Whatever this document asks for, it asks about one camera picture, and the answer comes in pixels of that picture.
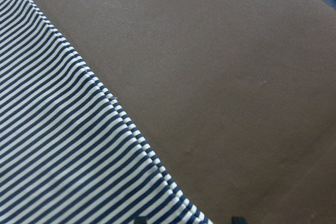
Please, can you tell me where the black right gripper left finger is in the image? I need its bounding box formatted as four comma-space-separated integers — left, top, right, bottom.
134, 216, 148, 224

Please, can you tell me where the navy white striped polo shirt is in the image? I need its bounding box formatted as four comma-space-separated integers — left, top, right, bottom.
1, 0, 209, 223

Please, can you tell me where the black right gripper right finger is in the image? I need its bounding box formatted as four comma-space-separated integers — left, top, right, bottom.
231, 216, 245, 224

